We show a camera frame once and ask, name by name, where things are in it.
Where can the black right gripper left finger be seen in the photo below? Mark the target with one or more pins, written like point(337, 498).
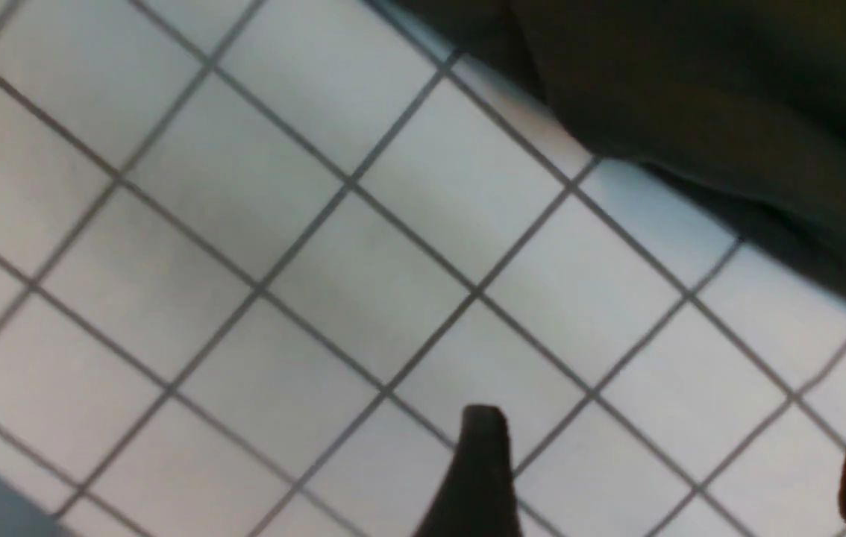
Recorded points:
point(477, 496)

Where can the gray long-sleeved shirt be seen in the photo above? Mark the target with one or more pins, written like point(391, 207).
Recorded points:
point(739, 105)

